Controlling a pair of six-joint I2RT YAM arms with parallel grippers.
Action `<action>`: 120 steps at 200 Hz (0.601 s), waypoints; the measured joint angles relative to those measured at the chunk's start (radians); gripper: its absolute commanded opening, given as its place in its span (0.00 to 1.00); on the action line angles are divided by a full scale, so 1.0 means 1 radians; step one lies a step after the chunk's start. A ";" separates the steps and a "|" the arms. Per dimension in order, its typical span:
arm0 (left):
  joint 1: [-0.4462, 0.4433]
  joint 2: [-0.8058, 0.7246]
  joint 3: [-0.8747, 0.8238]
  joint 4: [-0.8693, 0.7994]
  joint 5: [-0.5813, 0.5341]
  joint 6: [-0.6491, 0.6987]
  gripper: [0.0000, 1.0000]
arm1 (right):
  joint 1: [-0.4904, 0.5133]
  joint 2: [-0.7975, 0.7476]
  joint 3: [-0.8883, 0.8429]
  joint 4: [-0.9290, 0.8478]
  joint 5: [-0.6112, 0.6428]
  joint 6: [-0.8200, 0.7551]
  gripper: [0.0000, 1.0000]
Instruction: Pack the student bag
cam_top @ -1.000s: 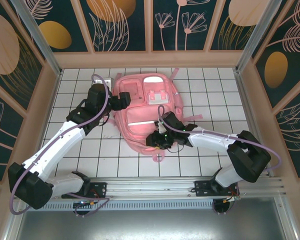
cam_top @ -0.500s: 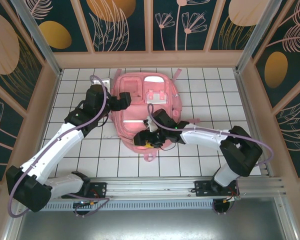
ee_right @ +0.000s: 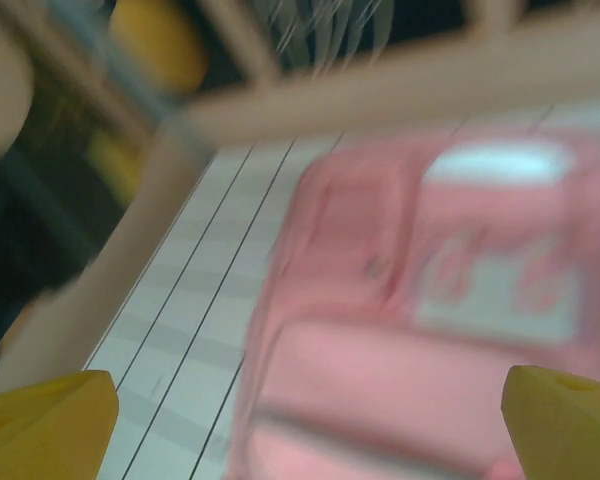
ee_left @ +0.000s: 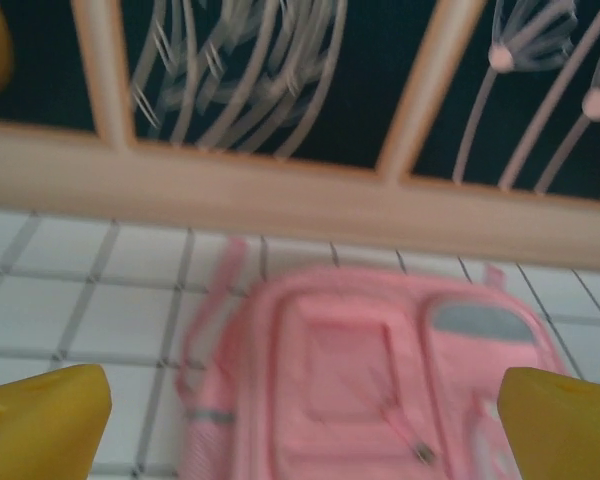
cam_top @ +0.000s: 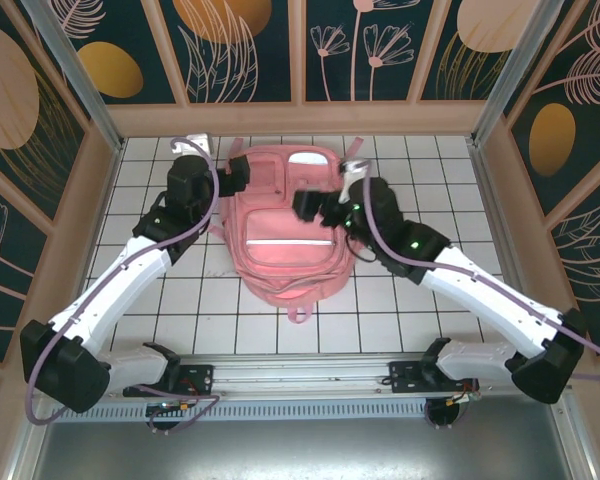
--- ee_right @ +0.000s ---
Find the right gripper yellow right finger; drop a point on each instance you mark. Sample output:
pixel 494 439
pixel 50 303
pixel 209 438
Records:
pixel 570 430

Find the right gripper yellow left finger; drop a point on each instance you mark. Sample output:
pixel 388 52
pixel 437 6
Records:
pixel 40 435

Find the pink backpack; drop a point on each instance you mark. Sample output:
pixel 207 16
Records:
pixel 380 375

